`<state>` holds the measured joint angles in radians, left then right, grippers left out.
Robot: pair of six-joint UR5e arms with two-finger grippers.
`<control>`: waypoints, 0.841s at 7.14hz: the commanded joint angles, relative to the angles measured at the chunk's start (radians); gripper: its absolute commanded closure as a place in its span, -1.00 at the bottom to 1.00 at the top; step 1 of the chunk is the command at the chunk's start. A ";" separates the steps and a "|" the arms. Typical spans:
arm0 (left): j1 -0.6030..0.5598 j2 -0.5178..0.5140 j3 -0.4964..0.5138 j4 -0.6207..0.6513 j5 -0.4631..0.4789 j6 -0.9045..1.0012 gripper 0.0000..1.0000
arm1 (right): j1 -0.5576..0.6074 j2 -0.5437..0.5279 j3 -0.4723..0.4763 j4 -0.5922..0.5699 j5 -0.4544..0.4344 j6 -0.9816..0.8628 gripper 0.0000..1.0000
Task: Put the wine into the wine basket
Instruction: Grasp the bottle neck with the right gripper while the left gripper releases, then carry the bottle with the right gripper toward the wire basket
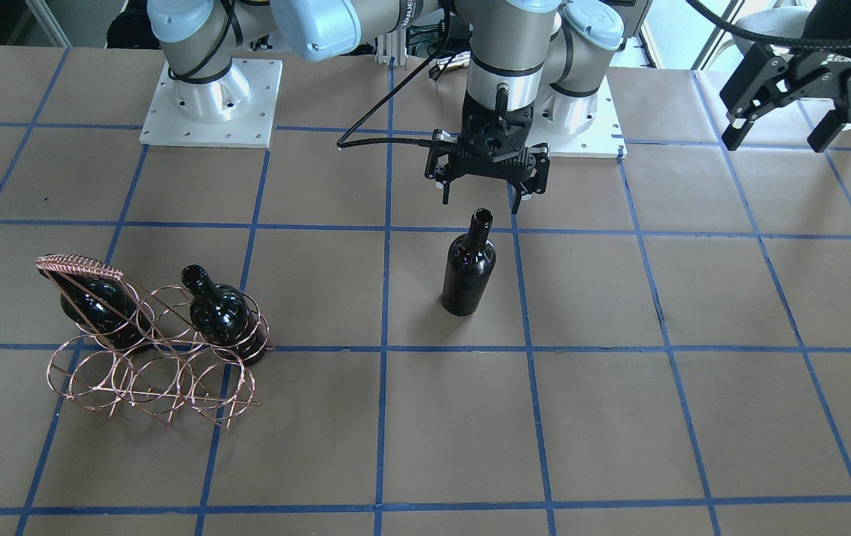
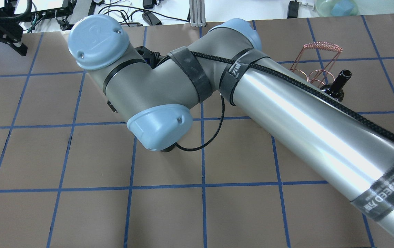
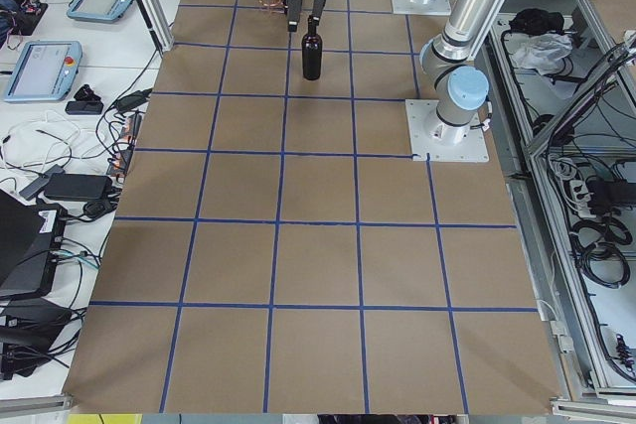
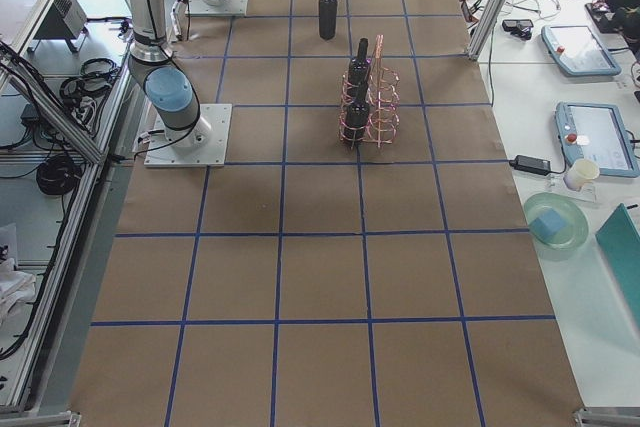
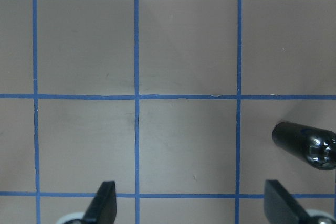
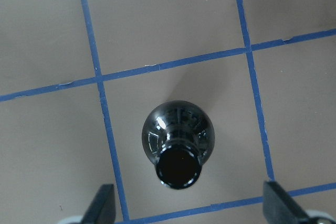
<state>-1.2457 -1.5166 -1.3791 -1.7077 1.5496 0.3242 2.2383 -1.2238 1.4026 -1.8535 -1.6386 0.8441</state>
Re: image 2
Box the black wine bottle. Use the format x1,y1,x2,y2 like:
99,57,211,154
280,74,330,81
320,70,352,102

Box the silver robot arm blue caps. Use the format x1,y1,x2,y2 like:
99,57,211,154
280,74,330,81
68,15,394,237

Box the black laptop power brick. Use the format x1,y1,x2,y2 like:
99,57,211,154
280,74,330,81
142,12,162,26

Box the black power adapter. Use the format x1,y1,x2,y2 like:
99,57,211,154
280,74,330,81
286,0,300,19

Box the green glass bowl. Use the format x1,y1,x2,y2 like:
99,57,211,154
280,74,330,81
315,0,358,17

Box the blue foam cube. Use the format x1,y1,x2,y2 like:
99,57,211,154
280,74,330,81
330,0,355,16

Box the aluminium frame post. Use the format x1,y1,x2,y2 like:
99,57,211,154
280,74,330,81
189,0,206,27

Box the copper wire wine basket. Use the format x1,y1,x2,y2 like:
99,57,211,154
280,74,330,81
289,41,343,88

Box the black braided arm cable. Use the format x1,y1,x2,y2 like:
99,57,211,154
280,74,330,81
155,51,394,153

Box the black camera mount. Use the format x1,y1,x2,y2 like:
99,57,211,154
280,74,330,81
0,0,28,56

